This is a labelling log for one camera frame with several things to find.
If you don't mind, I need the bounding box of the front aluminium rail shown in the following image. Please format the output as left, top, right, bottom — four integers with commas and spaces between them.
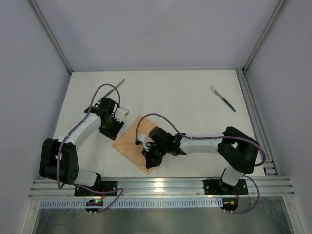
28, 176, 295, 199

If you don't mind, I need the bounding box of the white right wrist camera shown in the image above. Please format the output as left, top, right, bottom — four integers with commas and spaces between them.
135, 134, 150, 152

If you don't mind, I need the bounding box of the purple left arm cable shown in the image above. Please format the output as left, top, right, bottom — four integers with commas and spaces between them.
57, 83, 125, 226

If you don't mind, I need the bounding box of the controller board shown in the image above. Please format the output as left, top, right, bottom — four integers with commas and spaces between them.
85, 199, 104, 215
221, 198, 239, 213

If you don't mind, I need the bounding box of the right controller board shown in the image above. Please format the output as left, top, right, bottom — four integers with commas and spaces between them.
221, 198, 239, 213

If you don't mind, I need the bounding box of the right rear aluminium post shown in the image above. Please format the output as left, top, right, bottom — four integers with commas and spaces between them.
242, 0, 289, 73

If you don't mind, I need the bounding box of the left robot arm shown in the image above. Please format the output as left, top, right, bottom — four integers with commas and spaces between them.
39, 97, 129, 192

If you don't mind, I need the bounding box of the green handled knife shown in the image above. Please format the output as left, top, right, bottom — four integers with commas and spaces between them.
99, 78, 126, 102

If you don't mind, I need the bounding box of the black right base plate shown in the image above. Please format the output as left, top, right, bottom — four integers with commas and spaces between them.
203, 178, 249, 195

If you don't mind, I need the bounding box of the beige cloth napkin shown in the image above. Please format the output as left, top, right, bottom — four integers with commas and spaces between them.
113, 116, 152, 175

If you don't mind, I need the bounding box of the aluminium frame rail right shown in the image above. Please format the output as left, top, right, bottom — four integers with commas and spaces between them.
236, 69, 279, 176

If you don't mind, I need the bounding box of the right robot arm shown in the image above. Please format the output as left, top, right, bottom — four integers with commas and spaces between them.
136, 127, 260, 195

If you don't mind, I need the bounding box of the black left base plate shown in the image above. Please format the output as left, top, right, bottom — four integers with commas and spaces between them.
74, 180, 118, 197

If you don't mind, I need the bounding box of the green handled fork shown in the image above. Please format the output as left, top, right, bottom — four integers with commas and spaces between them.
211, 85, 236, 112

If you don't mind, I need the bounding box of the slotted cable duct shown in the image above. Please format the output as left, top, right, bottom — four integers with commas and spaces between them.
39, 197, 222, 209

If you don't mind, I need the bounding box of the left rear aluminium post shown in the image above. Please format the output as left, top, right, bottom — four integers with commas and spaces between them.
27, 0, 73, 75

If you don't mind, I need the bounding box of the left controller board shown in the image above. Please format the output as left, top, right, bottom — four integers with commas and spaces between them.
85, 199, 104, 215

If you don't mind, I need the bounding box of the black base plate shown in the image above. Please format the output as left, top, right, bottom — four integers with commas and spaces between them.
203, 178, 249, 195
74, 180, 118, 197

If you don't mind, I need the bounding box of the aluminium post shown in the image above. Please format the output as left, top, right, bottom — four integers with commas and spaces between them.
27, 0, 73, 75
242, 0, 289, 73

